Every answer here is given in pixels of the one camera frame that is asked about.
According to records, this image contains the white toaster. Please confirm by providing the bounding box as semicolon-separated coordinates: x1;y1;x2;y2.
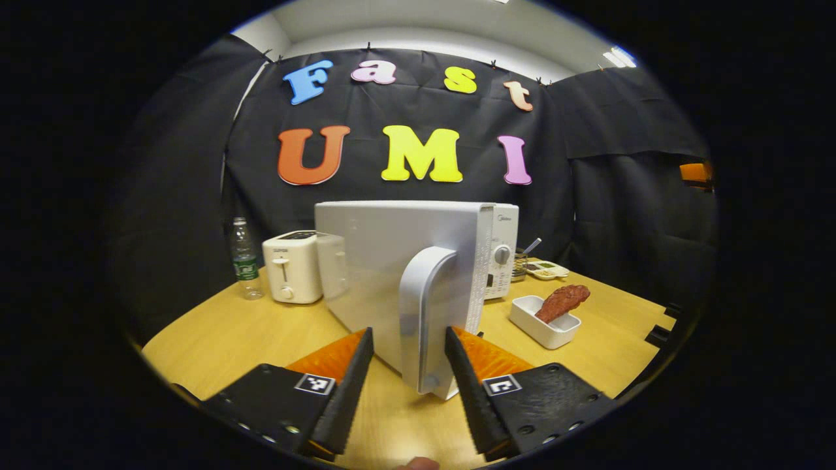
262;230;324;305

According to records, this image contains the red-brown meat piece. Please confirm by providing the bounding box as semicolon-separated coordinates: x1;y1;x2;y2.
536;284;591;324

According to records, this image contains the white microwave oven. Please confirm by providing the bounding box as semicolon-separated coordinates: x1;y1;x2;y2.
314;200;520;400

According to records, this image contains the small ceiling light panel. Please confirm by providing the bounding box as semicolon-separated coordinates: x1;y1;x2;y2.
602;46;637;69

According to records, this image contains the white rectangular dish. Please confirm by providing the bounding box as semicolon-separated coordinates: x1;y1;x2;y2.
508;295;582;350

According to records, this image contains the black backdrop cloth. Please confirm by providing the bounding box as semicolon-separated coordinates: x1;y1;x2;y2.
114;33;719;347

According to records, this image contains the clear plastic water bottle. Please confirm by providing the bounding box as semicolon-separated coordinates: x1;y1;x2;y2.
229;217;264;301

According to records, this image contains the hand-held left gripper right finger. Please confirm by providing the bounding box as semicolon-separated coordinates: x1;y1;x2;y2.
444;325;618;461

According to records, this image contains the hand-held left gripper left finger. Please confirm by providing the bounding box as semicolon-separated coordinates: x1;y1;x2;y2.
199;326;375;461

